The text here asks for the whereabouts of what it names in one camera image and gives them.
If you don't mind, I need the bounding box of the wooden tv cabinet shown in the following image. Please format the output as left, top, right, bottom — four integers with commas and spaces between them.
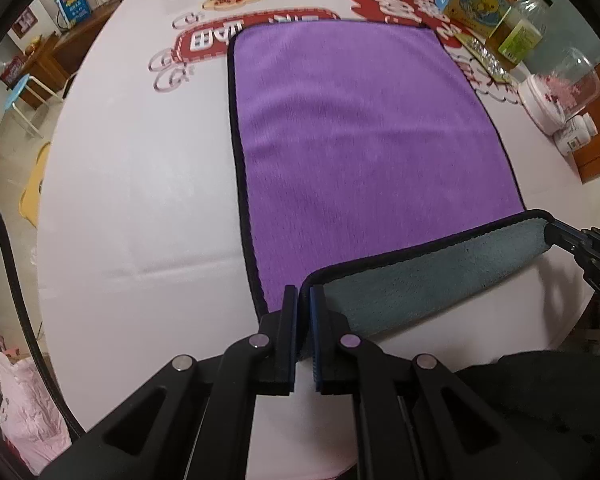
19, 0, 122, 92

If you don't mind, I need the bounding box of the blue round stool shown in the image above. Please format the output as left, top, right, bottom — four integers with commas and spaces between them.
2, 72, 64, 139

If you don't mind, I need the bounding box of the yellow liquid glass bottle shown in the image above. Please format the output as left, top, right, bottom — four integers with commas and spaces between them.
486, 0, 553, 70

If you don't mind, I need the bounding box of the yellow square stool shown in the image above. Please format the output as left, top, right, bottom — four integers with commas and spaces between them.
18, 142, 50, 228

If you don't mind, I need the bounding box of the purple and grey towel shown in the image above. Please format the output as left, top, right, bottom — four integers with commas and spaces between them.
227, 20, 550, 337

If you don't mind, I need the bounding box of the pink candy clear jar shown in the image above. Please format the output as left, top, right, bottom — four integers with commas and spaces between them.
517, 47, 600, 136

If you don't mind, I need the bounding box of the blue poster board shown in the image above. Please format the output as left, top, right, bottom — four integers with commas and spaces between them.
54, 0, 92, 29

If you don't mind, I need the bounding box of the black cable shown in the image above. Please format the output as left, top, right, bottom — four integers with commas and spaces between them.
0, 190, 86, 438

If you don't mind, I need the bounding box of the pink plastic bag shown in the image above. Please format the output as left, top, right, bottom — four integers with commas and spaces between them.
0, 352, 71, 476

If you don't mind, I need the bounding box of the gold foil tray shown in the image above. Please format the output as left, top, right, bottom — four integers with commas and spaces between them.
454, 32, 516, 84

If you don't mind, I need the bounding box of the small white pill bottle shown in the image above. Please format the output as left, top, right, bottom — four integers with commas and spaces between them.
553, 113, 598, 157

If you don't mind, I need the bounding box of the red gift box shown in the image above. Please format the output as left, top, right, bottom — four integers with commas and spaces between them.
0, 55, 26, 87

